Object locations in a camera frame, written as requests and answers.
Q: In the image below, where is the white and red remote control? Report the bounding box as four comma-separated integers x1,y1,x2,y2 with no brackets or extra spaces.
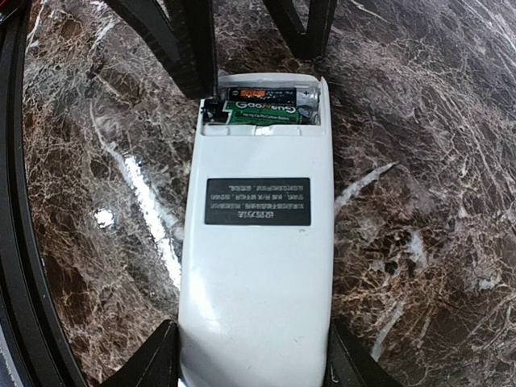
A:
178,73,335,386

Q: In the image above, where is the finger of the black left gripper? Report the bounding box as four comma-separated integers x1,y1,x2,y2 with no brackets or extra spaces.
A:
273,0,337,60
106,0,218,99

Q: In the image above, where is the green black battery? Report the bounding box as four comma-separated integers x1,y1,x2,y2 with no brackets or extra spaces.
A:
201,99,320,126
222,87,319,106

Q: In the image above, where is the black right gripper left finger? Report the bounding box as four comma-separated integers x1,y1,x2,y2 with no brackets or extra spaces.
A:
101,320,180,387

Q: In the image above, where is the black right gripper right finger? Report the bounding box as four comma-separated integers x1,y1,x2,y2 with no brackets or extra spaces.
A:
328,318,402,387

